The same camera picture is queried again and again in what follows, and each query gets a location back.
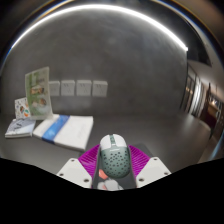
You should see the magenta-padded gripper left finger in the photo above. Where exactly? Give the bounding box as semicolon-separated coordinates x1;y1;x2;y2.
56;143;101;190

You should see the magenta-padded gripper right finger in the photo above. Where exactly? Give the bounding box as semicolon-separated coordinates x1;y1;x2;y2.
128;144;172;189

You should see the green and white computer mouse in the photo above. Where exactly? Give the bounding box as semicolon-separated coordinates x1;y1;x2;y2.
98;133;132;179

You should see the white book with blue band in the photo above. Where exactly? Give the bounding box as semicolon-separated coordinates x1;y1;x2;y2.
32;113;95;153

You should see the grey striped book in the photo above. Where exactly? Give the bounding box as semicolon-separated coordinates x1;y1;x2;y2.
4;117;37;139

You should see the white card with stickers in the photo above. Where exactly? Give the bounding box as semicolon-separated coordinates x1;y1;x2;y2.
13;96;32;121

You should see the green food sign stand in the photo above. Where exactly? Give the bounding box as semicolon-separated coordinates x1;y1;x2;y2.
24;66;55;121

